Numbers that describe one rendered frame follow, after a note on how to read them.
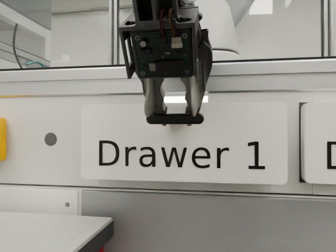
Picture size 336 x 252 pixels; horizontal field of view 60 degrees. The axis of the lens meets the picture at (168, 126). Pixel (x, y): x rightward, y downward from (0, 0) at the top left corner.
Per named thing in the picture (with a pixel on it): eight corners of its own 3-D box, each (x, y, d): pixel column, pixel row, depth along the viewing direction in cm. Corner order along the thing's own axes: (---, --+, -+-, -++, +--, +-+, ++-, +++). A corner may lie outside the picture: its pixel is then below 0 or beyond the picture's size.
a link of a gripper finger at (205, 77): (179, 95, 36) (163, 26, 32) (180, 89, 38) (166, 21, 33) (217, 90, 35) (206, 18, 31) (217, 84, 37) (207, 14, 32)
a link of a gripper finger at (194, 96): (184, 146, 36) (168, 77, 31) (188, 119, 40) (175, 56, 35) (210, 144, 35) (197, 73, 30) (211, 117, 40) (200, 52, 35)
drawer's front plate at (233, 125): (287, 185, 38) (287, 101, 38) (80, 179, 43) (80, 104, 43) (284, 183, 40) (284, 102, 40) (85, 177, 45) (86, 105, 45)
